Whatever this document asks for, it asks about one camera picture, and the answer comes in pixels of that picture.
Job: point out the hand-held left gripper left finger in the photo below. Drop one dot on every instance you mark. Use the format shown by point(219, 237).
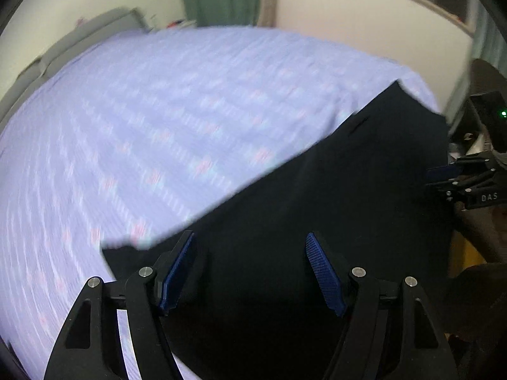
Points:
point(178, 273)

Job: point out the grey headboard cushion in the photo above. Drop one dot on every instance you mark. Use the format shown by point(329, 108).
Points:
point(99, 31)
point(23, 81)

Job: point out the bed with purple sheet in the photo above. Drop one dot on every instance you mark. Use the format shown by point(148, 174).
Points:
point(158, 107)

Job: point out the white nightstand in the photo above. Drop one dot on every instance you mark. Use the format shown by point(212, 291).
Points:
point(178, 24)

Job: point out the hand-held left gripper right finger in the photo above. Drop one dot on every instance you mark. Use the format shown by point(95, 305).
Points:
point(324, 273)

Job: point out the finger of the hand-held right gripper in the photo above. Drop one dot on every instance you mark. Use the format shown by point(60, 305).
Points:
point(445, 173)
point(451, 190)

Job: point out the black pants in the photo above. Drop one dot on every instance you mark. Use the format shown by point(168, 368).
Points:
point(317, 190)

